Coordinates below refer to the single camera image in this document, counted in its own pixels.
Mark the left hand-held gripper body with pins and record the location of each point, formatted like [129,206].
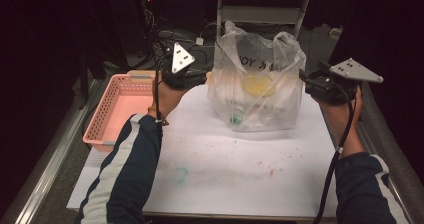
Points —
[180,60]

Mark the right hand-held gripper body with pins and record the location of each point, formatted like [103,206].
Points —
[333,85]

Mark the clear printed plastic bag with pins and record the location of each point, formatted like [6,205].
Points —
[266,110]

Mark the pink perforated plastic basket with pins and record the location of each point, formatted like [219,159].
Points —
[130,107]

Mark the person's right hand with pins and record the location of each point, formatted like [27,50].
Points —
[340,117]

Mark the person's left hand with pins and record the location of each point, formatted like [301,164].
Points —
[165,100]

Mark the small white adapter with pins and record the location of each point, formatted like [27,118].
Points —
[199,41]

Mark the white box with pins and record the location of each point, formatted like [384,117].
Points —
[335,32]

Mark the small green item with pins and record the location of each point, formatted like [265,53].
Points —
[237,119]

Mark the grey metal folding chair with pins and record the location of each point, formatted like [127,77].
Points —
[260,14]

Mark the white paper sheet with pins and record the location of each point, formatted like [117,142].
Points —
[233,170]

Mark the metal table rail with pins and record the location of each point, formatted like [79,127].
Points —
[50,170]
[393,177]

